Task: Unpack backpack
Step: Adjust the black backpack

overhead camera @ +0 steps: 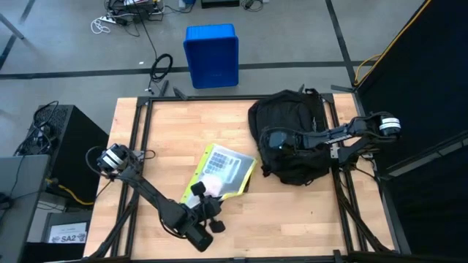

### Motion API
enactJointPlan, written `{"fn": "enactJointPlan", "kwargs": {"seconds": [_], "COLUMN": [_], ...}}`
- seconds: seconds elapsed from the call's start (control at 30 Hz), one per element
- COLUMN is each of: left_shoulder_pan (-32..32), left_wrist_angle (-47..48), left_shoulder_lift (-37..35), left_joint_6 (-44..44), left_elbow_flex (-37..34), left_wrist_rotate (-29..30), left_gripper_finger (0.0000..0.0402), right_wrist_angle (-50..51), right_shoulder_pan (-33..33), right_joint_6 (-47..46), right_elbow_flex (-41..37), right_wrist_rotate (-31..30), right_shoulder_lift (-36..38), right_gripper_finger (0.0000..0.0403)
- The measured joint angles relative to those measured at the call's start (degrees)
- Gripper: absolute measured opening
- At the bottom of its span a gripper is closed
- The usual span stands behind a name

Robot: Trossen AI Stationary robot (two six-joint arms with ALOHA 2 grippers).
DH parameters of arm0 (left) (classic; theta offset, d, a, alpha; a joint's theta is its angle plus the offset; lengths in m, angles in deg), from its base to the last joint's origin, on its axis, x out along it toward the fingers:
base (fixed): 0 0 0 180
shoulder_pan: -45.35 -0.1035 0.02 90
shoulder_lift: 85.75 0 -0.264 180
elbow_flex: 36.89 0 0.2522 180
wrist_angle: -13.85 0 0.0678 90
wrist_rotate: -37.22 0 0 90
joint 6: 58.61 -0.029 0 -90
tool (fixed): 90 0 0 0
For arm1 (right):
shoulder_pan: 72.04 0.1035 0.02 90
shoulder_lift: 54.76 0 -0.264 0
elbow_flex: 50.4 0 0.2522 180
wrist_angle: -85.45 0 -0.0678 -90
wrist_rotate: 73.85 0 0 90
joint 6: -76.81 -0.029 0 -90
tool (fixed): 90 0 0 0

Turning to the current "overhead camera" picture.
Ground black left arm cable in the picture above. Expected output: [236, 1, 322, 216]
[85, 145, 110, 180]

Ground coiled black cable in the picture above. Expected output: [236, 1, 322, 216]
[146, 53, 174, 94]

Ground grey case with SA2 label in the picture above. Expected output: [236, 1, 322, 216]
[42, 210, 92, 245]

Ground black device with cables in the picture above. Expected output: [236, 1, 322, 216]
[104, 0, 165, 23]

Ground white power strip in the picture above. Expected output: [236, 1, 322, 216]
[98, 13, 129, 26]

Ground black cable bundle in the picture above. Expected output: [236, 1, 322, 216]
[13, 101, 60, 158]

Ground long thin yellow cable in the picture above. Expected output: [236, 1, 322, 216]
[353, 0, 432, 87]

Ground black curtain panel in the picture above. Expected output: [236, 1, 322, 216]
[352, 0, 468, 263]

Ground black flat box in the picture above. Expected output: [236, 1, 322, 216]
[200, 0, 241, 9]

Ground black power adapter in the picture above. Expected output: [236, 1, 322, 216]
[241, 0, 271, 12]

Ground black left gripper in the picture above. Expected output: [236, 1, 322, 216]
[189, 181, 227, 235]

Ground white calculator dark keys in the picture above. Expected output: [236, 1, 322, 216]
[203, 150, 243, 184]

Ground black backpack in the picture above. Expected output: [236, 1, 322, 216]
[247, 88, 336, 186]

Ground white coiled cable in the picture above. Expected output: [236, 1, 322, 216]
[90, 17, 111, 35]

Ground black computer tower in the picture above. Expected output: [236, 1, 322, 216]
[21, 104, 110, 205]

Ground grey desk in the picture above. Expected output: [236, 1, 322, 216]
[0, 154, 51, 263]

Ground black aluminium table frame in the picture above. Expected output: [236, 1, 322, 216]
[83, 80, 410, 263]

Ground blue plastic bin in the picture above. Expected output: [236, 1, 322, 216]
[183, 23, 240, 90]

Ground white mesh pouch yellow trim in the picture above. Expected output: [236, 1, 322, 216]
[180, 142, 258, 210]

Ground thick yellow power cable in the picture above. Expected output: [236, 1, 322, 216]
[43, 178, 95, 207]

